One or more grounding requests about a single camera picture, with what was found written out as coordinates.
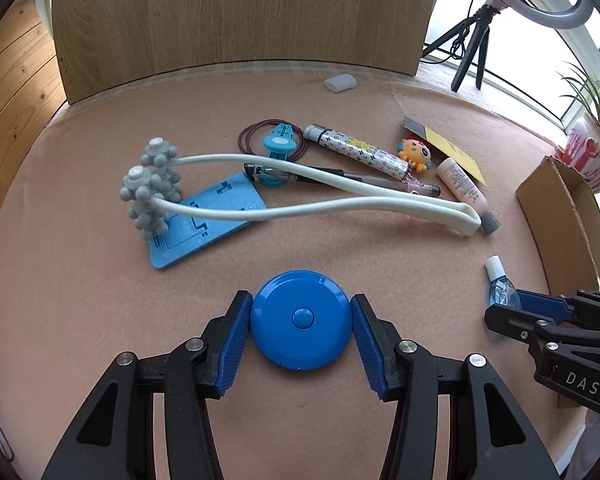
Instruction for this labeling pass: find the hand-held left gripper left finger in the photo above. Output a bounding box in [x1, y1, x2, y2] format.
[42, 290, 255, 480]

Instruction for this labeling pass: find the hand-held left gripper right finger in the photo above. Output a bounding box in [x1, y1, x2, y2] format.
[350, 294, 563, 480]

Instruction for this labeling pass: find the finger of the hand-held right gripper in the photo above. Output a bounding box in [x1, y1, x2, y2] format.
[517, 289, 600, 331]
[484, 304, 557, 349]

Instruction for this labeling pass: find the small blue bottle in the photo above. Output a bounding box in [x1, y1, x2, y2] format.
[484, 255, 522, 308]

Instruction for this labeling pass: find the blue round tape measure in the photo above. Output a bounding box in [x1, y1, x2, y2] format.
[250, 270, 353, 372]

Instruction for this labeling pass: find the cardboard box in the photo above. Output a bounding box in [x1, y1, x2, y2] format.
[515, 156, 600, 411]

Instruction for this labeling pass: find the blue phone stand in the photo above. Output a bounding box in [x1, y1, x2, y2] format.
[147, 171, 269, 272]

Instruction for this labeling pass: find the small pink cream tube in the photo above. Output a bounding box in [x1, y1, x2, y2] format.
[436, 156, 501, 236]

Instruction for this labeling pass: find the patterned tube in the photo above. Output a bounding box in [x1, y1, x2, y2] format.
[302, 125, 416, 181]

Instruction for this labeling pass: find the bundle of brown hair ties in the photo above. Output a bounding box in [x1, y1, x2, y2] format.
[238, 120, 308, 158]

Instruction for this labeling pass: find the blue plastic clip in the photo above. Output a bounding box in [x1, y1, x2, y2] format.
[262, 123, 298, 158]

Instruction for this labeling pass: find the white red flower pot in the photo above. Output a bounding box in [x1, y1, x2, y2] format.
[555, 112, 600, 193]

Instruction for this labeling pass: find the yellow black notepad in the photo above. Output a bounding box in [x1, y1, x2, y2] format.
[402, 116, 487, 187]

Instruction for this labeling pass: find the clear gel pen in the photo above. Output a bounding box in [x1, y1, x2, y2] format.
[243, 162, 442, 198]

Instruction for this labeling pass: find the white grey roller massager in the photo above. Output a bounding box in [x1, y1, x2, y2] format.
[119, 137, 482, 239]

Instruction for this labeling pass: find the orange octopus toy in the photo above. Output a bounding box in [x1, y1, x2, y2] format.
[397, 137, 433, 173]

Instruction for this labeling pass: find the small white cap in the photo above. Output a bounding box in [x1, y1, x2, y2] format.
[324, 74, 356, 93]

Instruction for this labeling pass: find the oak laminate board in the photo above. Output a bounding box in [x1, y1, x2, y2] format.
[50, 0, 441, 106]

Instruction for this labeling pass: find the pine wood panel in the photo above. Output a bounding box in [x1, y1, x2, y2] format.
[0, 0, 68, 256]

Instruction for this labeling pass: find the ring light on tripod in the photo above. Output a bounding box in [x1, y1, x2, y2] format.
[420, 0, 600, 131]

